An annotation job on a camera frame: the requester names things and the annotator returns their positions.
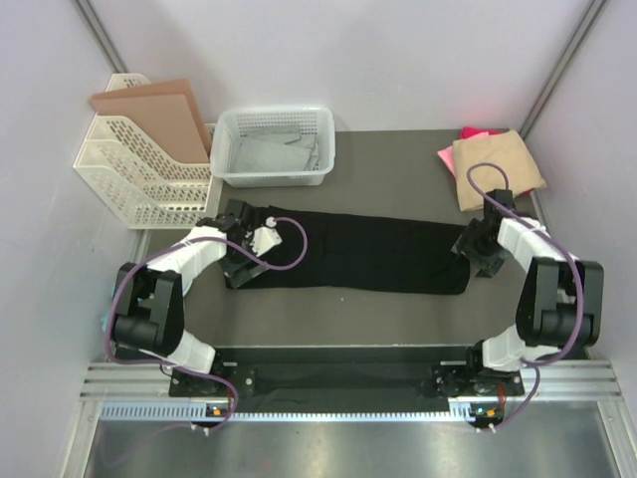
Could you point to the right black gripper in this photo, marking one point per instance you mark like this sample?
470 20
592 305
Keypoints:
489 265

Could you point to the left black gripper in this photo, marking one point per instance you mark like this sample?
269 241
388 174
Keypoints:
236 274

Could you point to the black daisy print t-shirt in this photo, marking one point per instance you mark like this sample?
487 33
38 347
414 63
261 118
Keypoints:
370 253

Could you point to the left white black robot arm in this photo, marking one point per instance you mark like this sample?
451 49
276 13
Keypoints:
146 320

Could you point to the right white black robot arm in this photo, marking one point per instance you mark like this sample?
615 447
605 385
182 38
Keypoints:
559 308

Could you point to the pink folded t-shirt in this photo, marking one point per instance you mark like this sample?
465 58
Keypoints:
446 156

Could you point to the beige folded t-shirt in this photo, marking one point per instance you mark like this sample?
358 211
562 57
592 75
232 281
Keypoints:
510 162

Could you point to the red folded t-shirt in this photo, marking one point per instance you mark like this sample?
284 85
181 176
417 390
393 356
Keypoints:
468 132

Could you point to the cream perforated file organizer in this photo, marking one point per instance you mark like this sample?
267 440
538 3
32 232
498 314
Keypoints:
135 178

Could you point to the white perforated plastic basket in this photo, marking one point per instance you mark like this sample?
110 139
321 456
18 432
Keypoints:
232 125

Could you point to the grey folded cloth in basket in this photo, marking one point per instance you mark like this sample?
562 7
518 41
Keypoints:
286 149

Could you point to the teal cat ear headphones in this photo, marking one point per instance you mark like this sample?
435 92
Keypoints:
104 323

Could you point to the brown cardboard folder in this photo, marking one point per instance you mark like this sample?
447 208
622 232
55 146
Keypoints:
167 112

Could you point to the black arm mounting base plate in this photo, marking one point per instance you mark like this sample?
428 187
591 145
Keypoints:
323 379

